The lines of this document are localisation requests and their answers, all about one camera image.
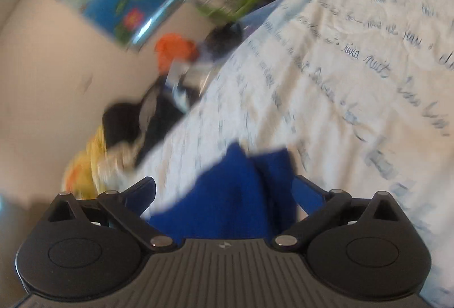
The black cloth bundle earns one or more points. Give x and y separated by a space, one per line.
120 123

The blue knit sweater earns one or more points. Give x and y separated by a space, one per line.
227 198

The white script-print bedsheet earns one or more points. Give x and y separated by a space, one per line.
337 81

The grey cloth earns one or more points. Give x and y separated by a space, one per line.
147 105

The dark navy cloth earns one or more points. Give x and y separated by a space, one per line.
166 116

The orange plastic bag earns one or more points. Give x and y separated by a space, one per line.
175 50

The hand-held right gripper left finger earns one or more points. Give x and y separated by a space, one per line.
137 192

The yellow floral quilt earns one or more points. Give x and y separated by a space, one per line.
85 166

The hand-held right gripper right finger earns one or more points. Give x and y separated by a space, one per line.
309 192

